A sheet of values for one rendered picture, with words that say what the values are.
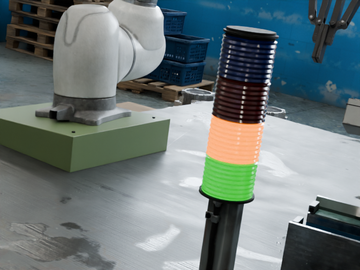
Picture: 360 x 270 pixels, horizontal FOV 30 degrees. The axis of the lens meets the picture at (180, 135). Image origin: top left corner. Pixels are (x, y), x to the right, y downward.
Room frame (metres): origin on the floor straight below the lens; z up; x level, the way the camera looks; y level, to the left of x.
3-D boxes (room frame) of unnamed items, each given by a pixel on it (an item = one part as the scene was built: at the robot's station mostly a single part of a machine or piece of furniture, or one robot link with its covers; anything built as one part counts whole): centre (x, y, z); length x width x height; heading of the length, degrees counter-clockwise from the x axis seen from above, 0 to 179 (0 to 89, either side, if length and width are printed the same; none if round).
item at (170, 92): (6.76, 0.43, 0.39); 1.20 x 0.80 x 0.79; 62
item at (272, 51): (0.73, -0.06, 1.19); 0.06 x 0.06 x 0.04
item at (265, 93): (0.73, -0.06, 1.14); 0.06 x 0.06 x 0.04
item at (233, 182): (0.73, -0.06, 1.05); 0.06 x 0.06 x 0.04
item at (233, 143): (0.73, -0.06, 1.10); 0.06 x 0.06 x 0.04
